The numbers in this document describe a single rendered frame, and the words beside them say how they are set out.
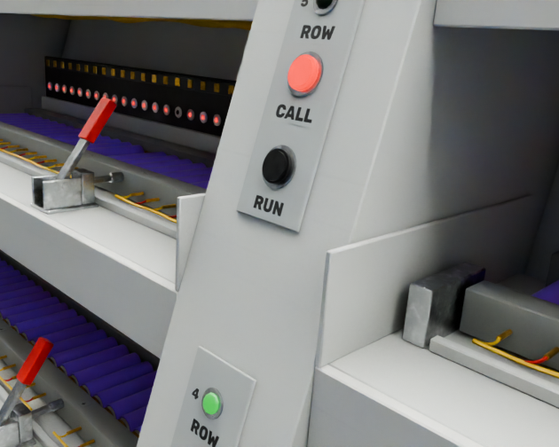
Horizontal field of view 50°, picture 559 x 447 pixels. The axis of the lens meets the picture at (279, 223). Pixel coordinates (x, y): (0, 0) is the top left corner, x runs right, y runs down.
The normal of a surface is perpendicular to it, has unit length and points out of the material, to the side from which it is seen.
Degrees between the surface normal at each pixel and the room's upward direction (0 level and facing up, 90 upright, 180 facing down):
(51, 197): 90
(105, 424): 17
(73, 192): 90
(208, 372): 90
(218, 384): 90
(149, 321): 107
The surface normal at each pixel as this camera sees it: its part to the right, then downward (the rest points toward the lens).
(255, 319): -0.66, -0.14
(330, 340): 0.71, 0.25
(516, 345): -0.70, 0.15
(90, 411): 0.07, -0.96
